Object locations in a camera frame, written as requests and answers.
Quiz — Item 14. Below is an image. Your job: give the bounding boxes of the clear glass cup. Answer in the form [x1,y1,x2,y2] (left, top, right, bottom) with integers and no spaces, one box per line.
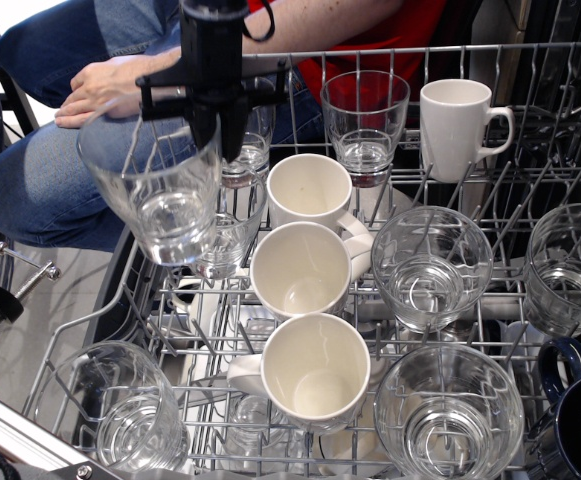
[77,94,222,266]

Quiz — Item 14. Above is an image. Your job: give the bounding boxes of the clear glass front right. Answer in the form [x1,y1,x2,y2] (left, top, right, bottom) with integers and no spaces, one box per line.
[374,344,524,479]

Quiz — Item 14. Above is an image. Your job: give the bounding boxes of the clear glass front left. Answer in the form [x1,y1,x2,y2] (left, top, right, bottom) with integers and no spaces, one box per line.
[32,341,188,473]

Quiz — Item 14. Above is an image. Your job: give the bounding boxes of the tall white mug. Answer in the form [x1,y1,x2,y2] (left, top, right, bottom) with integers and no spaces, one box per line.
[420,79,515,183]

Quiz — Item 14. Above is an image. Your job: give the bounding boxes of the clear glass far right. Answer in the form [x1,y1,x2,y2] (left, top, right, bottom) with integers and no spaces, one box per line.
[523,203,581,337]

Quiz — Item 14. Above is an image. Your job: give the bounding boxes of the clear glass middle right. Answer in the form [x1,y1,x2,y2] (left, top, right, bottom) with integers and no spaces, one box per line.
[371,206,494,333]

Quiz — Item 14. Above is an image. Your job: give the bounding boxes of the white mug lower centre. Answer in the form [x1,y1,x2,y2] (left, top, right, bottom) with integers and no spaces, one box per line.
[227,313,371,434]

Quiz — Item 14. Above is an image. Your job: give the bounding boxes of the clear glass back left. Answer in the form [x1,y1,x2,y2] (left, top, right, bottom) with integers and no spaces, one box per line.
[219,77,277,189]

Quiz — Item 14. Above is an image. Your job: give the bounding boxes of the white mug middle centre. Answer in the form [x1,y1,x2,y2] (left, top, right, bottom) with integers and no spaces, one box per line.
[249,222,373,321]

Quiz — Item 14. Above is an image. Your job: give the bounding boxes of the grey wire dishwasher rack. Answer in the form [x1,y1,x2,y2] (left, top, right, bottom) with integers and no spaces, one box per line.
[24,42,581,479]

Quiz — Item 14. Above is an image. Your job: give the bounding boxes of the clear glass back centre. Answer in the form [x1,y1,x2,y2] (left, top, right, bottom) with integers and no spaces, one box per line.
[321,70,410,188]

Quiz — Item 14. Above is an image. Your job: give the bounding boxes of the person's blue jeans legs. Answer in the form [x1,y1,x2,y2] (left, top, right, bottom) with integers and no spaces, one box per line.
[0,0,324,253]

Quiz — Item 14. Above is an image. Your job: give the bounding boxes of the red shirt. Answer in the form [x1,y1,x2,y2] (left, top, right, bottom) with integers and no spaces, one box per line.
[246,0,447,100]

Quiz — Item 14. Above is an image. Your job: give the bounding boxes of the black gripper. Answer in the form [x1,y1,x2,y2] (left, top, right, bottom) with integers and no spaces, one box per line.
[137,14,287,163]

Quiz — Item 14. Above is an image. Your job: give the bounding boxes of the clear glass behind gripper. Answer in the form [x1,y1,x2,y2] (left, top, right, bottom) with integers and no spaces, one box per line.
[191,170,267,280]

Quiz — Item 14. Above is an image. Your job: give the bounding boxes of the person's hand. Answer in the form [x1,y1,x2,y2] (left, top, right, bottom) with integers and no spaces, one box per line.
[54,55,151,129]

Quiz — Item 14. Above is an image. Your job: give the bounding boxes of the dark blue mug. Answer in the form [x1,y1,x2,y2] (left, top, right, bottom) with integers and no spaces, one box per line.
[526,337,581,479]

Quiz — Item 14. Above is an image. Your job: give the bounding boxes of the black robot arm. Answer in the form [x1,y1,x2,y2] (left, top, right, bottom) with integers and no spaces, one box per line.
[136,1,290,162]

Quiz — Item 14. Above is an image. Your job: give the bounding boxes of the person's forearm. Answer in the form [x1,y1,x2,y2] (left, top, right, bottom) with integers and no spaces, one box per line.
[147,0,404,79]

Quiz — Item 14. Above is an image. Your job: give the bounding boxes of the white mug upper centre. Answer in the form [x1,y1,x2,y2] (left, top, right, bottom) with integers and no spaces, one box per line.
[267,153,368,236]

